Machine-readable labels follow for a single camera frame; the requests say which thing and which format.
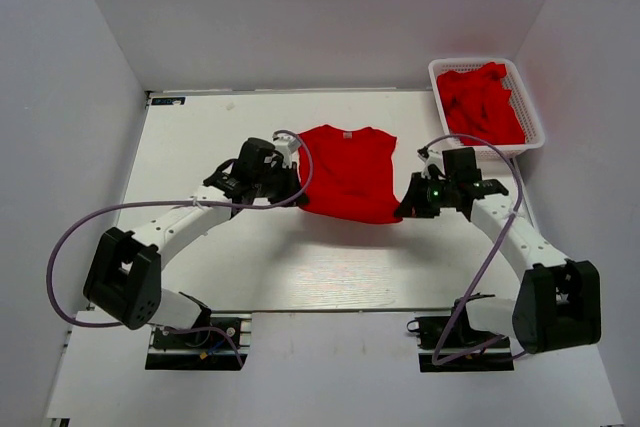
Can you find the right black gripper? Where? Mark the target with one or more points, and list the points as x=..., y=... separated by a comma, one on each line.
x=413, y=204

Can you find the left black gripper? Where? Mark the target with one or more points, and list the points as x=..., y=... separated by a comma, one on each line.
x=292, y=182

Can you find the red t shirt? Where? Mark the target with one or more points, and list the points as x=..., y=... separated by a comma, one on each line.
x=350, y=174

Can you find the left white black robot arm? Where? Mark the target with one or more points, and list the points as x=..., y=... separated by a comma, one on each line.
x=125, y=277

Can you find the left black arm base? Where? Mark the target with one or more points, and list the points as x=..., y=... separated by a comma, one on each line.
x=203, y=351

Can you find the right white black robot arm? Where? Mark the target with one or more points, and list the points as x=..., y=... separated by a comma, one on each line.
x=558, y=304

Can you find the red shirts pile in basket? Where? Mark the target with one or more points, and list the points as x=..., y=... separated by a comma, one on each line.
x=476, y=103

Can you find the white plastic basket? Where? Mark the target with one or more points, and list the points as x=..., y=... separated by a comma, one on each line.
x=520, y=101

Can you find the blue label sticker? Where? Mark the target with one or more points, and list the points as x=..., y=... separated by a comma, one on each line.
x=168, y=101

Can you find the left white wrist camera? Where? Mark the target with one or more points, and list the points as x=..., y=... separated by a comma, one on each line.
x=287, y=145

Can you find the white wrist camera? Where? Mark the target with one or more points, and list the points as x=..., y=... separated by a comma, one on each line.
x=287, y=145
x=433, y=164

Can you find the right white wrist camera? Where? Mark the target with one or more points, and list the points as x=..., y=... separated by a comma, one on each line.
x=433, y=164

